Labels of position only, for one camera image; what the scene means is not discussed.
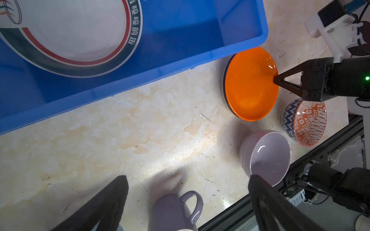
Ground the orange plate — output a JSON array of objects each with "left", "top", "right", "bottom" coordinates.
[{"left": 222, "top": 47, "right": 279, "bottom": 122}]

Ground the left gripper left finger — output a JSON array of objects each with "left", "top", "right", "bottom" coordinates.
[{"left": 53, "top": 175, "right": 129, "bottom": 231}]

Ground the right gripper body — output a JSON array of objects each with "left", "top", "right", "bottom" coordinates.
[{"left": 301, "top": 56, "right": 370, "bottom": 102}]

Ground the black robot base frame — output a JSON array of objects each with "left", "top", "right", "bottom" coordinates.
[{"left": 198, "top": 115, "right": 368, "bottom": 231}]

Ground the red patterned bowl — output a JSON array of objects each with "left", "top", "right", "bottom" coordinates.
[{"left": 281, "top": 98, "right": 327, "bottom": 147}]

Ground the blue plastic bin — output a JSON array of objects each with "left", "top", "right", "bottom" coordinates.
[{"left": 1, "top": 1, "right": 268, "bottom": 134}]

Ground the white plate green rim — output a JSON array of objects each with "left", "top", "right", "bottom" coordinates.
[{"left": 1, "top": 0, "right": 143, "bottom": 78}]

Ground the purple mug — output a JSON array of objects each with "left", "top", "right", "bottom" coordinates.
[{"left": 148, "top": 191, "right": 203, "bottom": 231}]

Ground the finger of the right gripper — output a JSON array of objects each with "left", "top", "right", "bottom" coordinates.
[{"left": 273, "top": 64, "right": 304, "bottom": 97}]

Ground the lavender bowl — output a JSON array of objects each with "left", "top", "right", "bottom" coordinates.
[{"left": 239, "top": 130, "right": 292, "bottom": 187}]

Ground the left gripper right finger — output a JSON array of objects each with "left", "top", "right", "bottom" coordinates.
[{"left": 248, "top": 175, "right": 323, "bottom": 231}]

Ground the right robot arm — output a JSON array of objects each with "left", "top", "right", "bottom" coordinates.
[{"left": 273, "top": 56, "right": 370, "bottom": 215}]

